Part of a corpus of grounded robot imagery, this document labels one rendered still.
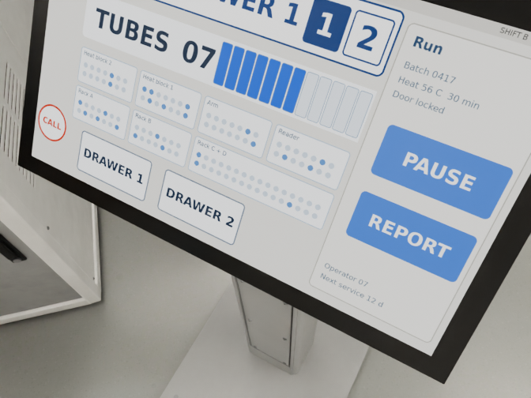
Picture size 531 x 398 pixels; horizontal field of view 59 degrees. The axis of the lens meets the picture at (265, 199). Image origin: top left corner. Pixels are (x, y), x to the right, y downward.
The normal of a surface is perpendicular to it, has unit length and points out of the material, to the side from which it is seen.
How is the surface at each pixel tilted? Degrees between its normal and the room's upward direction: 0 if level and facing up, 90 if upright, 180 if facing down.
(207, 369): 3
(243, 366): 3
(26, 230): 90
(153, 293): 0
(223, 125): 50
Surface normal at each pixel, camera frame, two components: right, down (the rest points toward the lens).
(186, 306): -0.04, -0.52
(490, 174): -0.39, 0.24
